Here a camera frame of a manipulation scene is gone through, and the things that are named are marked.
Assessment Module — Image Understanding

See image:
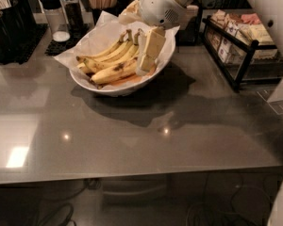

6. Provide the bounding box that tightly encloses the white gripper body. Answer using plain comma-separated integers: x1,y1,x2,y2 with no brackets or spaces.
140,0,191,28

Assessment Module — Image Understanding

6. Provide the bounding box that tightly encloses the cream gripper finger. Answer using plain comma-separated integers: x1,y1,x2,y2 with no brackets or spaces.
136,26,166,76
118,0,142,24

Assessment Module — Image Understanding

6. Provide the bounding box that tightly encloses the spotted yellow banana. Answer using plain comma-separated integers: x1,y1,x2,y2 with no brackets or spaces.
90,56,138,85

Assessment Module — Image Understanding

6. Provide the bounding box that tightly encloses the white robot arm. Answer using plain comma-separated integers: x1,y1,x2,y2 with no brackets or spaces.
119,0,283,226

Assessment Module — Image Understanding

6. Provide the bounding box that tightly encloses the white paper bowl liner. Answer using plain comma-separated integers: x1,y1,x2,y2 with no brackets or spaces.
53,10,181,91

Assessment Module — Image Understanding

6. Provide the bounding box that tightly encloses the back yellow banana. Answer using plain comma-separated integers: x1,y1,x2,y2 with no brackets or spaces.
76,31,127,63

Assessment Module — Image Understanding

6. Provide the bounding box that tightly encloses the white bowl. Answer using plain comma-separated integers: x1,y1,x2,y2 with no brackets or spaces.
68,15,177,98

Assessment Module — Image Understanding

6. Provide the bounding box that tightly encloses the brown napkin dispenser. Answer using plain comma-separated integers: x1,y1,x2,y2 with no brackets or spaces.
175,5,203,46

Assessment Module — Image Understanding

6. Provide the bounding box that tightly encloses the black rubber mat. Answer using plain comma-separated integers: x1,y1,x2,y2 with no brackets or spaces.
45,24,90,56

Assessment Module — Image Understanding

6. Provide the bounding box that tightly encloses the dark glass dispenser bottle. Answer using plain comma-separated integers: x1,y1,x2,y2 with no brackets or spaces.
62,0,84,31

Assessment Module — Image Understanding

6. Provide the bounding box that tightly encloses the sugar dispenser with black lid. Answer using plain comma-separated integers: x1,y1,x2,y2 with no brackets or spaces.
40,0,70,42

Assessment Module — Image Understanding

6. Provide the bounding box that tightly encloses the black condiment caddy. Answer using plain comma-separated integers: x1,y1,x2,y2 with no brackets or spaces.
0,0,37,63

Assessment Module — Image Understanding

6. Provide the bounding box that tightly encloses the black wire tea rack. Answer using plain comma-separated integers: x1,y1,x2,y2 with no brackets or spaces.
201,16,283,91

